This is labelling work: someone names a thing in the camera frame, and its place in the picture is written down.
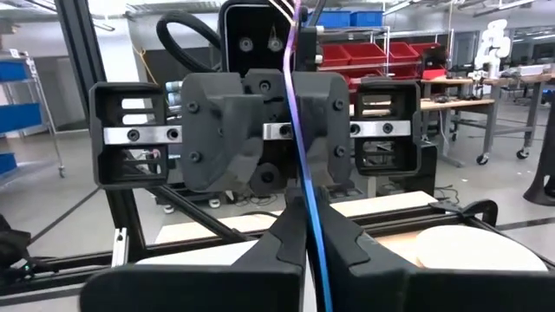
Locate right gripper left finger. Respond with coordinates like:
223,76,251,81
80,194,310,312

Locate blue storage bin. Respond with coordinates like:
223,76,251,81
349,10,385,28
308,10,351,29

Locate wooden workbench on wheels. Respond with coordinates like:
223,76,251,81
422,64,555,161
418,97,498,168

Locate black corrugated cable hose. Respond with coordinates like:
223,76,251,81
155,10,223,74

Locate iridescent rainbow spoon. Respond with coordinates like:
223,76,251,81
281,0,335,312

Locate black stand base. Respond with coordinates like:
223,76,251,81
522,88,555,207

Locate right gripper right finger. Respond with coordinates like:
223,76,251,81
318,190,555,312

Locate red storage bins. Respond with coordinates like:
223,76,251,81
303,23,394,112

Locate red storage bin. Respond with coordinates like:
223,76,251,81
319,42,353,68
342,42,392,67
388,41,422,65

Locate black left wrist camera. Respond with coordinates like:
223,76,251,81
218,0,322,79

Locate white round plate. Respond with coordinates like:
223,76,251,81
415,224,550,273

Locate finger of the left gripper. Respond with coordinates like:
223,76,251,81
291,71,351,185
181,72,264,194

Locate metal rack with blue bins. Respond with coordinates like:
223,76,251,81
0,48,67,179

